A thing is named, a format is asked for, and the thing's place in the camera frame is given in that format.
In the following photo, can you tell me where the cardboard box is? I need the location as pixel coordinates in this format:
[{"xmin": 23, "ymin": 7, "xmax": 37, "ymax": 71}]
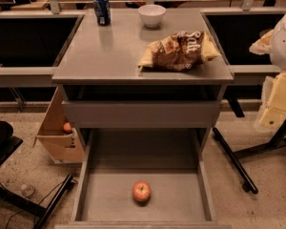
[{"xmin": 36, "ymin": 89, "xmax": 84, "ymax": 163}]

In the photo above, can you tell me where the blue soda can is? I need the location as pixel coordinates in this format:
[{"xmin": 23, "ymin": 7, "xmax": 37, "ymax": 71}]
[{"xmin": 93, "ymin": 0, "xmax": 111, "ymax": 26}]

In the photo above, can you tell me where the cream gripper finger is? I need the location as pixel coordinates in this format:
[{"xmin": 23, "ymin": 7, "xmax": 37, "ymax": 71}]
[{"xmin": 249, "ymin": 30, "xmax": 273, "ymax": 55}]

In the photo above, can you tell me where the open middle drawer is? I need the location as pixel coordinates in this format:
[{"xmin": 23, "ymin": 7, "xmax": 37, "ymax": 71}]
[{"xmin": 55, "ymin": 129, "xmax": 232, "ymax": 229}]

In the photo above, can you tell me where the white bowl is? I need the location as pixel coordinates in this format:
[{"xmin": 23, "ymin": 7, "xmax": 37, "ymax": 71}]
[{"xmin": 137, "ymin": 5, "xmax": 166, "ymax": 28}]

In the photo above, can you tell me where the grey drawer cabinet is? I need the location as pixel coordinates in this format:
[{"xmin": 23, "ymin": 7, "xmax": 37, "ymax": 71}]
[{"xmin": 52, "ymin": 9, "xmax": 234, "ymax": 229}]

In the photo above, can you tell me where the black stand leg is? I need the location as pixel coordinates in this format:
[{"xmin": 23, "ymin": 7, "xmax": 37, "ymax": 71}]
[
  {"xmin": 0, "ymin": 175, "xmax": 75, "ymax": 229},
  {"xmin": 212, "ymin": 119, "xmax": 286, "ymax": 195}
]

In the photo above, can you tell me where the brown salt chip bag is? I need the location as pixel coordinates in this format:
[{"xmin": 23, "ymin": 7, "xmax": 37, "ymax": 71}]
[{"xmin": 138, "ymin": 31, "xmax": 220, "ymax": 72}]

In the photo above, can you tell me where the orange fruit in box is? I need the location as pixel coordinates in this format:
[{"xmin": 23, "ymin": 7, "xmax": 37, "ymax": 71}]
[{"xmin": 63, "ymin": 122, "xmax": 72, "ymax": 134}]

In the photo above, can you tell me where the black stand leg left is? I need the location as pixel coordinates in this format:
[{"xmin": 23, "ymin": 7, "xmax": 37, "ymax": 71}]
[{"xmin": 0, "ymin": 175, "xmax": 75, "ymax": 229}]

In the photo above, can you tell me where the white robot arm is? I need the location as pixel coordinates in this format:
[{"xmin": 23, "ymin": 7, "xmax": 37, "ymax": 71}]
[{"xmin": 249, "ymin": 13, "xmax": 286, "ymax": 70}]

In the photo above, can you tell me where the black stand leg right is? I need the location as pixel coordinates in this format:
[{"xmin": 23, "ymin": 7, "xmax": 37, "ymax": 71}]
[{"xmin": 212, "ymin": 119, "xmax": 286, "ymax": 195}]

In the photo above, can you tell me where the red apple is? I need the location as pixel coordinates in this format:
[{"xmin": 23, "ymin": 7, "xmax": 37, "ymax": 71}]
[{"xmin": 132, "ymin": 181, "xmax": 152, "ymax": 202}]

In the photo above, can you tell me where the clear plastic bottle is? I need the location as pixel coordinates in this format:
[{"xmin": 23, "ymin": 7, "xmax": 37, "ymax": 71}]
[{"xmin": 21, "ymin": 184, "xmax": 35, "ymax": 198}]

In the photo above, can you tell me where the closed top drawer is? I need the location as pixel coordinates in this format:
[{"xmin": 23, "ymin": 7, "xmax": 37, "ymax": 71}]
[{"xmin": 62, "ymin": 101, "xmax": 220, "ymax": 129}]

